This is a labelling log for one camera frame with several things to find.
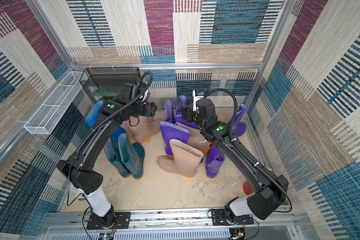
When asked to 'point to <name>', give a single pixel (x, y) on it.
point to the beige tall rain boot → (147, 126)
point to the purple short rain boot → (170, 131)
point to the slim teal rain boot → (112, 151)
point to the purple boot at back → (182, 102)
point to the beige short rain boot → (185, 160)
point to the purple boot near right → (214, 160)
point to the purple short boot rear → (178, 119)
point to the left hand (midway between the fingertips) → (152, 106)
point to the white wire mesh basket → (40, 123)
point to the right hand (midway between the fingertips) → (192, 108)
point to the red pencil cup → (247, 188)
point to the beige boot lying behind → (196, 140)
